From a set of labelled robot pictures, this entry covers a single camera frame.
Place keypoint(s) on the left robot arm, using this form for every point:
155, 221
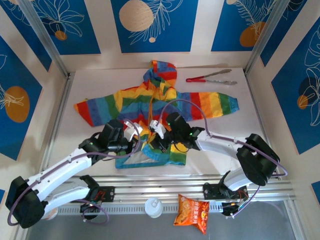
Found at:
57, 167

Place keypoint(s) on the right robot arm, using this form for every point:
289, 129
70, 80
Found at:
257, 160

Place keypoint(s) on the rainbow striped jacket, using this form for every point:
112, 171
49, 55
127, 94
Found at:
140, 105

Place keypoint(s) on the orange snack bag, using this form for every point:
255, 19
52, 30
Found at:
191, 212

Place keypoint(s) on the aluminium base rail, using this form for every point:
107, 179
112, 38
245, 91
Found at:
155, 190

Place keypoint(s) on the white cup left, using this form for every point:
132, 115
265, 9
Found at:
53, 213

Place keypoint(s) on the black controller box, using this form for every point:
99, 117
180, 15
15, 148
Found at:
231, 208
90, 207

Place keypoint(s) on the aluminium frame post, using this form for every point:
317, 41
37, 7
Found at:
272, 32
42, 32

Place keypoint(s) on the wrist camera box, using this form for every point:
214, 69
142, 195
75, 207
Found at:
158, 128
132, 130

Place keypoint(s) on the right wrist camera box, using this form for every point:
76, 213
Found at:
158, 128

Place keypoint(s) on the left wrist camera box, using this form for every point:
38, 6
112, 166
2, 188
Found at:
132, 130

